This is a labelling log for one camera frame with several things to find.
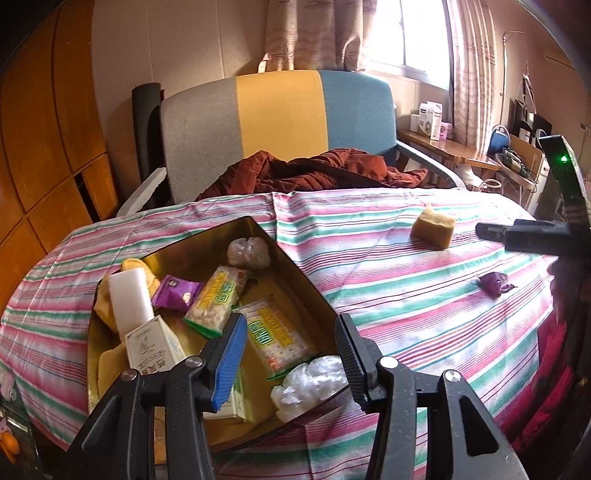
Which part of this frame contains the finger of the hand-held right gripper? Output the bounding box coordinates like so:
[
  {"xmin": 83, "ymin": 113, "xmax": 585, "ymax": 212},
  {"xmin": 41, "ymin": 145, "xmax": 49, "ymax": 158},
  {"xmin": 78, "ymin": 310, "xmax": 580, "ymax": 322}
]
[
  {"xmin": 504, "ymin": 228, "xmax": 578, "ymax": 254},
  {"xmin": 475, "ymin": 219, "xmax": 573, "ymax": 241}
]

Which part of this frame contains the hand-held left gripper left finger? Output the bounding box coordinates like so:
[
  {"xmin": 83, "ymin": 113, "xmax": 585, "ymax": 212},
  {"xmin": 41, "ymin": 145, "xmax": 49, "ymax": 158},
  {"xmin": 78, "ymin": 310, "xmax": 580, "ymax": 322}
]
[{"xmin": 68, "ymin": 313, "xmax": 249, "ymax": 480}]

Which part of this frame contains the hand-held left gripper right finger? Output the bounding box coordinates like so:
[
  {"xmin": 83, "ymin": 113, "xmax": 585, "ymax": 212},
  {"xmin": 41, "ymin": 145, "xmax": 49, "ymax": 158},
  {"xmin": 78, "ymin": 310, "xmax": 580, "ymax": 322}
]
[{"xmin": 335, "ymin": 313, "xmax": 529, "ymax": 480}]

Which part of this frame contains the white green carton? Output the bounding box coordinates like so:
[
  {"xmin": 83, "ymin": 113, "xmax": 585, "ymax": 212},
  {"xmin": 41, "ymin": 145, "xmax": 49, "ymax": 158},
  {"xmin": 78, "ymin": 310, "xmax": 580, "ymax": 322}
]
[{"xmin": 203, "ymin": 369, "xmax": 252, "ymax": 423}]

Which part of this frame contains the clear white snack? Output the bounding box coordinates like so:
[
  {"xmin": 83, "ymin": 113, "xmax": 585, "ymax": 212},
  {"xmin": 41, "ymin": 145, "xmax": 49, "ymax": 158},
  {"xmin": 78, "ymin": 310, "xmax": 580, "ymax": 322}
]
[
  {"xmin": 227, "ymin": 236, "xmax": 272, "ymax": 269},
  {"xmin": 270, "ymin": 354, "xmax": 349, "ymax": 422}
]

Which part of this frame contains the small dark purple snack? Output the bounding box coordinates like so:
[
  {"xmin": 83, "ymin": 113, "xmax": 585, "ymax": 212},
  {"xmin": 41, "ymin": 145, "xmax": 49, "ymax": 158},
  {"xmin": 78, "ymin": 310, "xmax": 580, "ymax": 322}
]
[{"xmin": 475, "ymin": 271, "xmax": 517, "ymax": 295}]

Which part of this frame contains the green yellow cracker packet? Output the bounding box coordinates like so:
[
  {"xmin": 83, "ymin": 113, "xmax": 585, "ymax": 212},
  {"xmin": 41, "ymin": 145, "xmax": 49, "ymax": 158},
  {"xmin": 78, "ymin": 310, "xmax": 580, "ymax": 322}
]
[
  {"xmin": 183, "ymin": 265, "xmax": 249, "ymax": 336},
  {"xmin": 233, "ymin": 298, "xmax": 322, "ymax": 381}
]

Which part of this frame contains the yellow cake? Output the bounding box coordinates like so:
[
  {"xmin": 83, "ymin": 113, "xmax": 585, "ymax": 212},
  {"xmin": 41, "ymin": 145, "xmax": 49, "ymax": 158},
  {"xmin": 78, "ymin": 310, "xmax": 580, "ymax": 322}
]
[{"xmin": 411, "ymin": 205, "xmax": 457, "ymax": 250}]

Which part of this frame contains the white printed carton box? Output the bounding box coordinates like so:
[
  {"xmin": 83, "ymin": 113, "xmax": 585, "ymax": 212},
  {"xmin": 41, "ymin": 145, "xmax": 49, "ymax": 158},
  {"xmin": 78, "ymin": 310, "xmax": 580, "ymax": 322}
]
[{"xmin": 124, "ymin": 315, "xmax": 188, "ymax": 377}]

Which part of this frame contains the purple cartoon snack packet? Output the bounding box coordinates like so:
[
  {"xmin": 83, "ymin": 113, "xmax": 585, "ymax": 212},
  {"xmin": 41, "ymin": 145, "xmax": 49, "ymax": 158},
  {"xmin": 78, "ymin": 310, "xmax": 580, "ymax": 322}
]
[{"xmin": 151, "ymin": 274, "xmax": 205, "ymax": 313}]

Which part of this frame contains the white rectangular block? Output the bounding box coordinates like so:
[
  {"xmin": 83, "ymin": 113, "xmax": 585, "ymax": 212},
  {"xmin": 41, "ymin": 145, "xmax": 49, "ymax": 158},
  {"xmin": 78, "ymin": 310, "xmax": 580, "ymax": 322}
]
[{"xmin": 108, "ymin": 269, "xmax": 155, "ymax": 340}]

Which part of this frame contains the gold tin box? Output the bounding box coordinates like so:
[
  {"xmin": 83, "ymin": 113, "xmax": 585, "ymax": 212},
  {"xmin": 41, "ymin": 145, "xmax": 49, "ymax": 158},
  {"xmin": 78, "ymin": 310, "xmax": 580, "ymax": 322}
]
[{"xmin": 87, "ymin": 216, "xmax": 352, "ymax": 455}]

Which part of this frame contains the yellow snack packet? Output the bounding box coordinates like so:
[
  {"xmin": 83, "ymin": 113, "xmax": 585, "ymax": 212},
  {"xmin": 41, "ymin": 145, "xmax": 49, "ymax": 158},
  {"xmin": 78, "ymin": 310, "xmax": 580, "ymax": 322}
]
[{"xmin": 121, "ymin": 257, "xmax": 160, "ymax": 296}]

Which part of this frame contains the black electronic device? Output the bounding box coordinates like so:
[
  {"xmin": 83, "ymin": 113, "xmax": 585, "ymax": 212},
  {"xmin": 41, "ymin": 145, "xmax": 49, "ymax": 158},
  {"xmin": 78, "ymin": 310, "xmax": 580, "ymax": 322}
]
[{"xmin": 501, "ymin": 147, "xmax": 532, "ymax": 176}]

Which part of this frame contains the striped pink green blanket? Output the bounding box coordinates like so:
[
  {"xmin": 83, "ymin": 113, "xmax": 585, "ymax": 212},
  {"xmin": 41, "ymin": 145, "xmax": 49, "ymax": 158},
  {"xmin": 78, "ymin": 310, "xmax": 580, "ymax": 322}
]
[{"xmin": 0, "ymin": 187, "xmax": 561, "ymax": 480}]

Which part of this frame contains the black hanging bag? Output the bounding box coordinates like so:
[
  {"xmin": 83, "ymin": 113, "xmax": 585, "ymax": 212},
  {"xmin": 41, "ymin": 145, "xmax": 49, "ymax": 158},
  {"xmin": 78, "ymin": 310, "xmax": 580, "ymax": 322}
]
[{"xmin": 513, "ymin": 97, "xmax": 552, "ymax": 144}]

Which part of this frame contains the blue folding chair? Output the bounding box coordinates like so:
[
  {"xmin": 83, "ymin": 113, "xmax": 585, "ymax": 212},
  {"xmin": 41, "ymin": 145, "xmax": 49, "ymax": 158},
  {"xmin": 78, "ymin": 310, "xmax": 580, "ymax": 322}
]
[{"xmin": 488, "ymin": 124, "xmax": 512, "ymax": 157}]

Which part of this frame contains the wooden desk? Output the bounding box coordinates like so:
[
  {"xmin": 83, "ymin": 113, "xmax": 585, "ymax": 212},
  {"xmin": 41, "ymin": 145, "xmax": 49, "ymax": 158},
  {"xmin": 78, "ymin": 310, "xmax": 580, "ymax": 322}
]
[{"xmin": 396, "ymin": 128, "xmax": 502, "ymax": 172}]

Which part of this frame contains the large white carton box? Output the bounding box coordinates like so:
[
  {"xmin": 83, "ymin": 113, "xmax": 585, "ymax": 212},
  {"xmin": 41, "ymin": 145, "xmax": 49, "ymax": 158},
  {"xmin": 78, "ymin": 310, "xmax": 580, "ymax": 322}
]
[{"xmin": 419, "ymin": 102, "xmax": 445, "ymax": 140}]

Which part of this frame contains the red quilt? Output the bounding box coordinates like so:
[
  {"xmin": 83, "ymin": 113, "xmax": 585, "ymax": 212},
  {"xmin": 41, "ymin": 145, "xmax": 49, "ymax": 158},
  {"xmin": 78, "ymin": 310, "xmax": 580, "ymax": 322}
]
[{"xmin": 505, "ymin": 314, "xmax": 578, "ymax": 455}]

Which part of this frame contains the beige patterned curtain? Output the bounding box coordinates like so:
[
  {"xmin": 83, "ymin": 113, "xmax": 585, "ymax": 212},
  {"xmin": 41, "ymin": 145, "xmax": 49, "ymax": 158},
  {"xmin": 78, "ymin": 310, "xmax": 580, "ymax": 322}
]
[
  {"xmin": 445, "ymin": 0, "xmax": 506, "ymax": 160},
  {"xmin": 256, "ymin": 0, "xmax": 378, "ymax": 73}
]

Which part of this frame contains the red-brown jacket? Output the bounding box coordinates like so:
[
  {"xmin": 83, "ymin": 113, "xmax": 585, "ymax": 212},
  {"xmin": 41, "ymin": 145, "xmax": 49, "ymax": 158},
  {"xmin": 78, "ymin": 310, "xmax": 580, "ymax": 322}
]
[{"xmin": 196, "ymin": 148, "xmax": 430, "ymax": 201}]

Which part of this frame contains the window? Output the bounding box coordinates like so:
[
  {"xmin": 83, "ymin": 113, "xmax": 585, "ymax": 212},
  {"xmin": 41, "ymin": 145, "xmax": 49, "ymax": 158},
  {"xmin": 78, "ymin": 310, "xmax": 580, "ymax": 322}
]
[{"xmin": 369, "ymin": 0, "xmax": 452, "ymax": 90}]

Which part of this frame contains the grey yellow blue armchair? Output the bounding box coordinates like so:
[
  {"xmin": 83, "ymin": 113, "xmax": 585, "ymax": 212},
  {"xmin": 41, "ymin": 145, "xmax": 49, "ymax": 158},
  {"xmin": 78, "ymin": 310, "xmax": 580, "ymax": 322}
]
[{"xmin": 115, "ymin": 69, "xmax": 467, "ymax": 217}]

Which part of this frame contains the black rolled mat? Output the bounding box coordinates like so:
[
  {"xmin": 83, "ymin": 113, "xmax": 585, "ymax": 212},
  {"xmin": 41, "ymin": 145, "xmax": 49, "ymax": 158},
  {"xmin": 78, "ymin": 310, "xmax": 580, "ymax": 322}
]
[{"xmin": 131, "ymin": 82, "xmax": 163, "ymax": 185}]

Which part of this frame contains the wooden wardrobe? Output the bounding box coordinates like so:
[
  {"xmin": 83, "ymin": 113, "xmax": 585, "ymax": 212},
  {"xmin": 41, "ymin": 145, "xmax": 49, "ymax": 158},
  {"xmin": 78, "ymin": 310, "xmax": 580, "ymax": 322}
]
[{"xmin": 0, "ymin": 9, "xmax": 122, "ymax": 319}]

